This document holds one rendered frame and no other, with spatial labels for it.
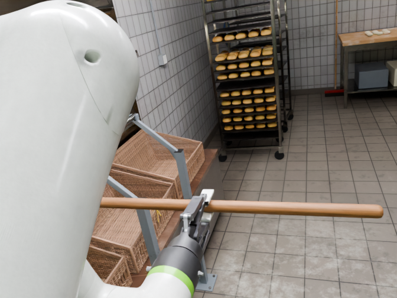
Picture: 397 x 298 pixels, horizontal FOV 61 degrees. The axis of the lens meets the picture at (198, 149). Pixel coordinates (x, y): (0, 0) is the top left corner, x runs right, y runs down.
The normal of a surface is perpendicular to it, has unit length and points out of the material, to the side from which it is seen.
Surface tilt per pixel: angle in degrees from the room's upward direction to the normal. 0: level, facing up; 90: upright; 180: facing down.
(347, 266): 0
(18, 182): 49
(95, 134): 81
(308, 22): 90
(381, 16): 90
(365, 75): 90
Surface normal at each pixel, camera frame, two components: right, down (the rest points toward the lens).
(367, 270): -0.15, -0.91
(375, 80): -0.29, 0.43
